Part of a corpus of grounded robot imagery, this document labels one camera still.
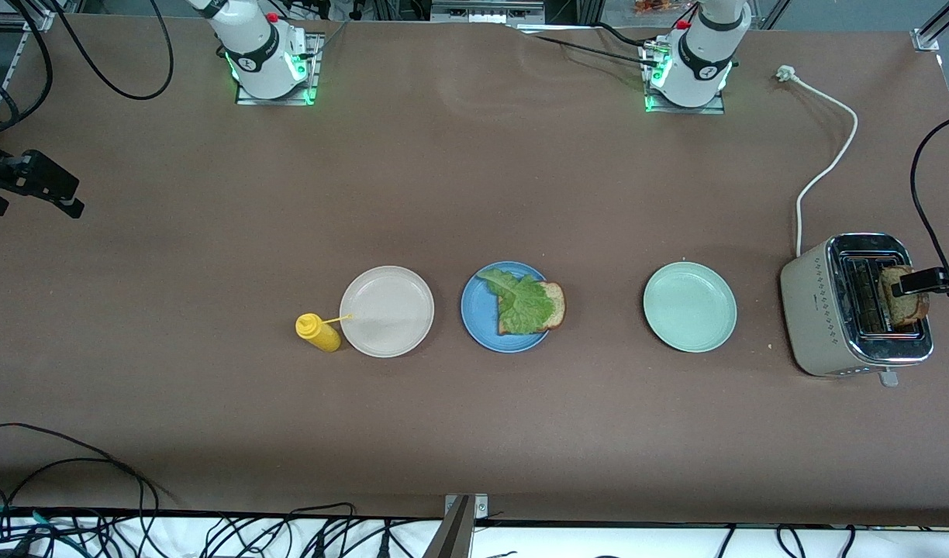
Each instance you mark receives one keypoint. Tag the light green plate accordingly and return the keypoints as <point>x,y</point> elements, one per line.
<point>690,307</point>

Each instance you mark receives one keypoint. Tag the beige chrome two-slot toaster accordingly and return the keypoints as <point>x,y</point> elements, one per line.
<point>812,310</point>

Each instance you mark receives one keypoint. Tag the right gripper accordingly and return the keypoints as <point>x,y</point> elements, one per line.
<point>9,175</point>

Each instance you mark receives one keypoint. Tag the yellow squeeze bottle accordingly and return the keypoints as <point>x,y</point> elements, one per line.
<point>319,333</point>

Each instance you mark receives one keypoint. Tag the brown bread slice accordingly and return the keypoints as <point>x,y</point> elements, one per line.
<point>905,310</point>
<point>556,302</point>

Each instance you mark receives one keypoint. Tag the beige plate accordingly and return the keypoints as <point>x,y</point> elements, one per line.
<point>387,311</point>

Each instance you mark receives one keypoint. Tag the blue plate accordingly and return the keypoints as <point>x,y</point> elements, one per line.
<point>478,325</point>

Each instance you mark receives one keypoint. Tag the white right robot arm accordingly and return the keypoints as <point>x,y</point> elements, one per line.
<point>257,46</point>

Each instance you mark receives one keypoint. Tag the aluminium frame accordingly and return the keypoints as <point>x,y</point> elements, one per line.
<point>486,11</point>

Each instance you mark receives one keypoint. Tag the orange snack packet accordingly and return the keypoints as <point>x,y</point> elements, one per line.
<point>660,6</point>

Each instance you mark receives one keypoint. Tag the green lettuce leaf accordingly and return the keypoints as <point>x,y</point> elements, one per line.
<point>521,306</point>

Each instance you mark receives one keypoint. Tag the aluminium extrusion bar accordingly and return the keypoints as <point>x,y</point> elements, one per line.
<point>44,14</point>

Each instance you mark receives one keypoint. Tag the aluminium extrusion camera post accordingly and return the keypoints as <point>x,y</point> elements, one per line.
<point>455,535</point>

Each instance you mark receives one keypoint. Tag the aluminium corner bracket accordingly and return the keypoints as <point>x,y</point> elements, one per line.
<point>926,40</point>

